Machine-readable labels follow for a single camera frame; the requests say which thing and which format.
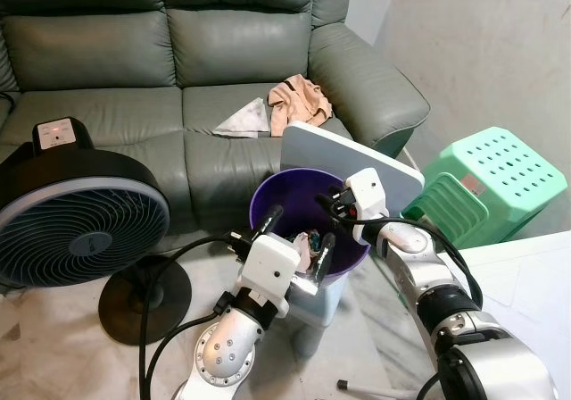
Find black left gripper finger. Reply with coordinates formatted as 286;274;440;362
311;232;337;283
249;204;286;243

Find red and white crumpled trash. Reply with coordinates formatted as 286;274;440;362
284;229;327;269

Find pale blue bin housing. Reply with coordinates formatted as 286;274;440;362
284;273;346;359

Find purple plastic bin bucket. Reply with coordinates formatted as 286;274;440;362
249;168;372;287

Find pale blue bin lid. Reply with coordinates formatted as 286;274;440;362
279;121;426;217

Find peach crumpled cloth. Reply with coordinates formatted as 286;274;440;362
268;74;335;138

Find white triangular folded cloth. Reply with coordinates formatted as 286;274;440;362
211;96;272;139

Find black capped white pen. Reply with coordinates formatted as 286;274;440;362
335;379;394;397

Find green plastic stool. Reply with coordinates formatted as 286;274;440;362
401;126;569;248

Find black floor fan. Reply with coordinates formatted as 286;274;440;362
0;118;192;346

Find grey-green leather sofa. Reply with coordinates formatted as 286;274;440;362
0;0;432;233

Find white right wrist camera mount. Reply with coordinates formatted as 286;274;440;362
343;167;390;246

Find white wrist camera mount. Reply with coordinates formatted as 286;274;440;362
233;232;303;296
343;167;390;246

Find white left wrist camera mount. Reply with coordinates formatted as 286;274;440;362
233;232;303;296

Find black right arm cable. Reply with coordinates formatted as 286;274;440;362
360;219;484;313

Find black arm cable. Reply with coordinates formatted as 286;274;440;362
137;234;261;400
360;219;484;313

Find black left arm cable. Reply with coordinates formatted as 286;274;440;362
137;234;261;400

